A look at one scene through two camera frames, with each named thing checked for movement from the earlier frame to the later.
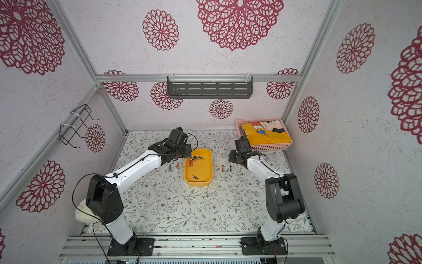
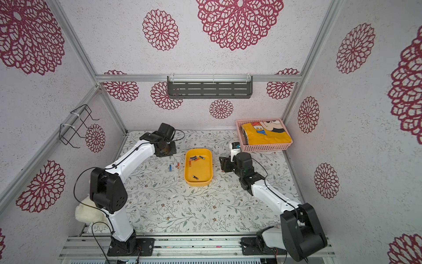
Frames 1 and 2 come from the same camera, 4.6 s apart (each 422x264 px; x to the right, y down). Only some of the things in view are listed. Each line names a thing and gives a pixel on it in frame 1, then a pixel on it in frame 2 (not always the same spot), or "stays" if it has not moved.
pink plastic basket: x=265 y=133 stays
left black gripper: x=187 y=150 -> x=173 y=151
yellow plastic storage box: x=198 y=168 stays
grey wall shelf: x=210 y=86 stays
